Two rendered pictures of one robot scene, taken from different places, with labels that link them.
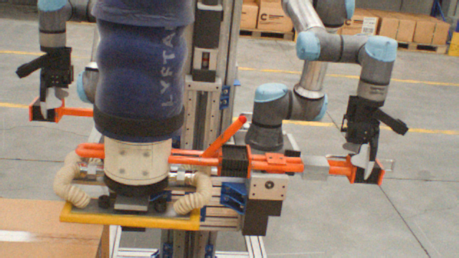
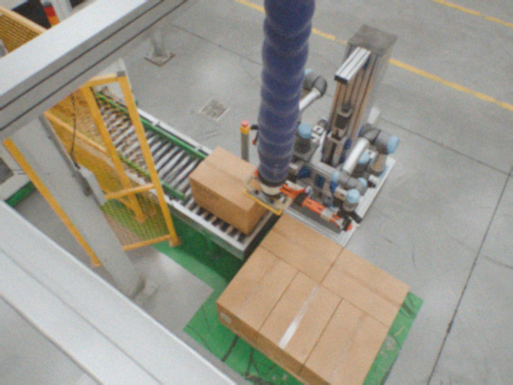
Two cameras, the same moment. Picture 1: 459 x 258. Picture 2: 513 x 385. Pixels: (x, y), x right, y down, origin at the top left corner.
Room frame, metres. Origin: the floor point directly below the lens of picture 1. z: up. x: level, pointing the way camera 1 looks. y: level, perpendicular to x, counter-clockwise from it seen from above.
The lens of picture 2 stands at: (-0.17, -0.76, 3.64)
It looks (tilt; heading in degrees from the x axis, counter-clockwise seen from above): 56 degrees down; 40
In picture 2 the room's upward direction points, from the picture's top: 2 degrees clockwise
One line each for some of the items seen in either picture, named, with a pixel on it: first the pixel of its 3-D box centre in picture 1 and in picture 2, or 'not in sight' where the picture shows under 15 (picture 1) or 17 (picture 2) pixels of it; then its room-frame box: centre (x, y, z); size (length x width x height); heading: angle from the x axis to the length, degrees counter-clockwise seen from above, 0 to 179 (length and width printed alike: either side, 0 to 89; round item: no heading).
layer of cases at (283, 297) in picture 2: not in sight; (311, 302); (1.01, -0.43, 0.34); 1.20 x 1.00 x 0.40; 96
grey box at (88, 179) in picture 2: not in sight; (86, 182); (0.24, 0.91, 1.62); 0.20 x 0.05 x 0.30; 96
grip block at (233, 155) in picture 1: (233, 160); (301, 198); (1.24, -0.02, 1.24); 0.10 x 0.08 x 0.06; 5
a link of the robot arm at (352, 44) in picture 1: (358, 50); (356, 186); (1.38, -0.32, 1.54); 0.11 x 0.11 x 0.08; 8
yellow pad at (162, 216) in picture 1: (132, 207); (264, 198); (1.13, 0.22, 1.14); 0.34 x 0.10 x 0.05; 95
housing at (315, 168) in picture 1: (313, 168); (327, 214); (1.26, -0.23, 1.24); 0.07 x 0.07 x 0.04; 5
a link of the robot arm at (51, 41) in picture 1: (52, 39); not in sight; (1.46, 0.53, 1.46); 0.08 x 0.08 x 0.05
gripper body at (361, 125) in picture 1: (363, 119); (345, 211); (1.28, -0.34, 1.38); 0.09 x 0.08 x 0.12; 95
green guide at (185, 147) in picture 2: not in sight; (156, 126); (1.33, 1.82, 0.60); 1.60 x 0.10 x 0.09; 96
